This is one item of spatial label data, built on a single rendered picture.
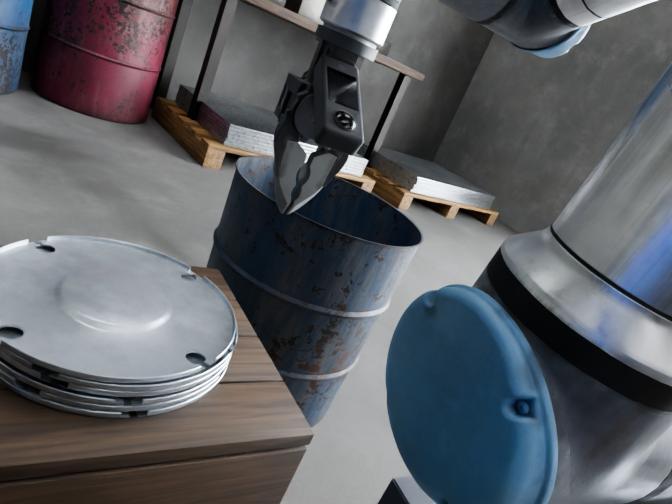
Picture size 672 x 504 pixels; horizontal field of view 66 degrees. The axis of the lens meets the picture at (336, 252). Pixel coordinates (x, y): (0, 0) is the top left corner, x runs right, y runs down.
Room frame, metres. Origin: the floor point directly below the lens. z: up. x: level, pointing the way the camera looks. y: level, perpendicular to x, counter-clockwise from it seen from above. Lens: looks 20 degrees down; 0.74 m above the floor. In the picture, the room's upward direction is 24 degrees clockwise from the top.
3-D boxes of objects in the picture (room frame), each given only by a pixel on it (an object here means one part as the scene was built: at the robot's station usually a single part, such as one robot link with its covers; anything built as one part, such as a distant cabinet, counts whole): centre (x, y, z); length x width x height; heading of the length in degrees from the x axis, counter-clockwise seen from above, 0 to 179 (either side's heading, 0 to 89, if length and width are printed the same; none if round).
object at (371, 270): (1.05, 0.05, 0.24); 0.42 x 0.42 x 0.48
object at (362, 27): (0.61, 0.09, 0.79); 0.08 x 0.08 x 0.05
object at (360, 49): (0.61, 0.09, 0.70); 0.09 x 0.08 x 0.12; 29
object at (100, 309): (0.52, 0.21, 0.40); 0.29 x 0.29 x 0.01
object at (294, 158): (0.60, 0.10, 0.60); 0.06 x 0.03 x 0.09; 29
